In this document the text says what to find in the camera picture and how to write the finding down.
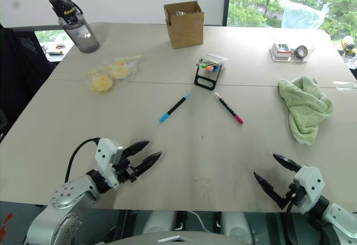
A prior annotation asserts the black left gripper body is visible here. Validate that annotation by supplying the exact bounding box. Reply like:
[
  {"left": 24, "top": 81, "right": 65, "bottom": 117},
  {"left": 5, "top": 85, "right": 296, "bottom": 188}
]
[{"left": 112, "top": 156, "right": 138, "bottom": 185}]

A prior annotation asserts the grey sports water bottle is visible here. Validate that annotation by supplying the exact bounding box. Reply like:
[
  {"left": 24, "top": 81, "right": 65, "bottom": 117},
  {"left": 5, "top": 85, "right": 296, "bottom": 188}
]
[{"left": 49, "top": 0, "right": 100, "bottom": 54}]

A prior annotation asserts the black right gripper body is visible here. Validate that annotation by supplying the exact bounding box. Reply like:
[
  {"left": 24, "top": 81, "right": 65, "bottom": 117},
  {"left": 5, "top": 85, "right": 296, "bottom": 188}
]
[{"left": 287, "top": 181, "right": 306, "bottom": 205}]

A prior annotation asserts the light green towel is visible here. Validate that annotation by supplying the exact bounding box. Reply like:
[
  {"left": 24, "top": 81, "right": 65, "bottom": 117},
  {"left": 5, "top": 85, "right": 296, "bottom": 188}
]
[{"left": 277, "top": 76, "right": 334, "bottom": 146}]

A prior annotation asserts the black office chair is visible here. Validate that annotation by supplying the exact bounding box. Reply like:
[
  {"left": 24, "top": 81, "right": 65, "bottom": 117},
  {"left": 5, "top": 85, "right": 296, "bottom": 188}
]
[{"left": 0, "top": 23, "right": 57, "bottom": 143}]

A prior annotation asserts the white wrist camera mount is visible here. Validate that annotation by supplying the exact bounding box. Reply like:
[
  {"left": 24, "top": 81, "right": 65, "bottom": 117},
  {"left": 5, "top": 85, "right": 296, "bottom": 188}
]
[
  {"left": 293, "top": 166, "right": 326, "bottom": 215},
  {"left": 94, "top": 138, "right": 124, "bottom": 191}
]

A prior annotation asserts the clear plastic tray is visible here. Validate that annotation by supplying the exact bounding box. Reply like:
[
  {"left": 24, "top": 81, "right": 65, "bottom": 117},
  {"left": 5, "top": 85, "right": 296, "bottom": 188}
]
[{"left": 268, "top": 36, "right": 316, "bottom": 63}]

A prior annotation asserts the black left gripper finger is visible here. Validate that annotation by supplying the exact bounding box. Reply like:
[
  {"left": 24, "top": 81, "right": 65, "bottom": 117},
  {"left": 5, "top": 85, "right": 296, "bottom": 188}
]
[
  {"left": 133, "top": 151, "right": 163, "bottom": 177},
  {"left": 122, "top": 141, "right": 151, "bottom": 160}
]

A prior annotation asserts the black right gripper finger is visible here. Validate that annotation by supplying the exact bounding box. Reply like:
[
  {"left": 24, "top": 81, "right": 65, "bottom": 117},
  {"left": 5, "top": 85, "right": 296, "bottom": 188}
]
[
  {"left": 272, "top": 153, "right": 302, "bottom": 174},
  {"left": 253, "top": 171, "right": 291, "bottom": 210}
]

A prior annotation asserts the clear plastic bread bag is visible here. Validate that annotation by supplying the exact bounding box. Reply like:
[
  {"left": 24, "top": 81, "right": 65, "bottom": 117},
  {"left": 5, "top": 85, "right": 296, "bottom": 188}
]
[{"left": 84, "top": 54, "right": 143, "bottom": 95}]

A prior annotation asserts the dark tape roll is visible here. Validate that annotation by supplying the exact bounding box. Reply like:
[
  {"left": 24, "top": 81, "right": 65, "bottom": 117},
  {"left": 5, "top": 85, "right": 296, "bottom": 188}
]
[{"left": 293, "top": 45, "right": 309, "bottom": 60}]

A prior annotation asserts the round yellow bread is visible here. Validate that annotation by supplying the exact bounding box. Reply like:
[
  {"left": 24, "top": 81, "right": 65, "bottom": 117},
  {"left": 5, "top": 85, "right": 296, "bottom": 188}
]
[
  {"left": 109, "top": 61, "right": 131, "bottom": 79},
  {"left": 91, "top": 74, "right": 114, "bottom": 93}
]

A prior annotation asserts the white cable under table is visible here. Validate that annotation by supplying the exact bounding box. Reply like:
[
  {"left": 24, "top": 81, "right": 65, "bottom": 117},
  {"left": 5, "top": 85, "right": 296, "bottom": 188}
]
[{"left": 188, "top": 210, "right": 210, "bottom": 233}]

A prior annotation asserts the light blue plastic bag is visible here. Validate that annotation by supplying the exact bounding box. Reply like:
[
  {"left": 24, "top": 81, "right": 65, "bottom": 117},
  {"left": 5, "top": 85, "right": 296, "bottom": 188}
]
[{"left": 279, "top": 0, "right": 326, "bottom": 30}]

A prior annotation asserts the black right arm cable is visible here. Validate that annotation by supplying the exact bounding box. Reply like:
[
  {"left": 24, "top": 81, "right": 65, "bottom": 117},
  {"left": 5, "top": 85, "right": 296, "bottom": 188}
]
[{"left": 284, "top": 197, "right": 331, "bottom": 245}]

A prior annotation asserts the black pink marker pen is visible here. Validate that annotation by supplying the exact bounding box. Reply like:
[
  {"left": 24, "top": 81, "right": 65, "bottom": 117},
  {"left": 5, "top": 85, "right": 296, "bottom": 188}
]
[{"left": 214, "top": 92, "right": 244, "bottom": 125}]

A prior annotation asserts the yellow black object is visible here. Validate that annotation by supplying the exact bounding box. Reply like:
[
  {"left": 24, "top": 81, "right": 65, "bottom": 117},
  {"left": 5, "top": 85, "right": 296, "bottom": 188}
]
[{"left": 340, "top": 35, "right": 357, "bottom": 55}]

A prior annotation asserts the dark window frame post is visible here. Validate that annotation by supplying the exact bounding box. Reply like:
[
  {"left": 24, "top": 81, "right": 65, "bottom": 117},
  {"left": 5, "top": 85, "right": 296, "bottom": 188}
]
[{"left": 222, "top": 0, "right": 233, "bottom": 27}]

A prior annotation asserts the black light blue marker pen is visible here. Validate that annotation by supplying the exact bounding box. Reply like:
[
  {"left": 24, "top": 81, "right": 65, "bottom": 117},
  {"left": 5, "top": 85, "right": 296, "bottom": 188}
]
[{"left": 158, "top": 93, "right": 191, "bottom": 124}]

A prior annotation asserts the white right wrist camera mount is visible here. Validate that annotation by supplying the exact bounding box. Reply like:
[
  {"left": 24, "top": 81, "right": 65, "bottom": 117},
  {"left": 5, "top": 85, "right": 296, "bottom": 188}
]
[{"left": 293, "top": 166, "right": 326, "bottom": 215}]

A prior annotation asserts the brown cardboard box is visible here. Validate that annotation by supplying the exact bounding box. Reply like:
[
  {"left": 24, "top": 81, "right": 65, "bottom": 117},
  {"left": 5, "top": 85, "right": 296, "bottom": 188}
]
[{"left": 163, "top": 1, "right": 205, "bottom": 50}]

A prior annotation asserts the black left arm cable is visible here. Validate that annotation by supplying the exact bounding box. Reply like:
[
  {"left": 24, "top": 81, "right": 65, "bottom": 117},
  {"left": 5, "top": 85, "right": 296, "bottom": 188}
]
[{"left": 64, "top": 137, "right": 100, "bottom": 184}]

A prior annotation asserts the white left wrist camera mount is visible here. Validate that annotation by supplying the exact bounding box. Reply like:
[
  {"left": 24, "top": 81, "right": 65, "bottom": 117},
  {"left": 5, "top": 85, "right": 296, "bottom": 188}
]
[{"left": 94, "top": 138, "right": 124, "bottom": 191}]

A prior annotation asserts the grey rounded robot leg shape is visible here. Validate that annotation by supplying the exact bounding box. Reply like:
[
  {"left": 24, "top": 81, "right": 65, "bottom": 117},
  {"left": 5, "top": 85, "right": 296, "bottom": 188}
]
[
  {"left": 219, "top": 211, "right": 255, "bottom": 238},
  {"left": 143, "top": 210, "right": 180, "bottom": 237}
]

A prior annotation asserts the grey robot torso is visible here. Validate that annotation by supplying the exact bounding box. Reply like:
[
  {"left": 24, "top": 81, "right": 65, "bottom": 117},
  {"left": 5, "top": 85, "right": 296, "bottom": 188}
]
[{"left": 105, "top": 231, "right": 253, "bottom": 245}]

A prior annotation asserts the black marker holder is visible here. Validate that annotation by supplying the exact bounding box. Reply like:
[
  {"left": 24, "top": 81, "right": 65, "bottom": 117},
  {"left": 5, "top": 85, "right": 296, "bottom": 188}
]
[{"left": 194, "top": 54, "right": 228, "bottom": 91}]

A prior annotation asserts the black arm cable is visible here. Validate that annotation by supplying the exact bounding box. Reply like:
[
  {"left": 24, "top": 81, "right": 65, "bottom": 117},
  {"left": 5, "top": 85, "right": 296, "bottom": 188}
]
[
  {"left": 64, "top": 137, "right": 100, "bottom": 184},
  {"left": 284, "top": 197, "right": 331, "bottom": 245}
]

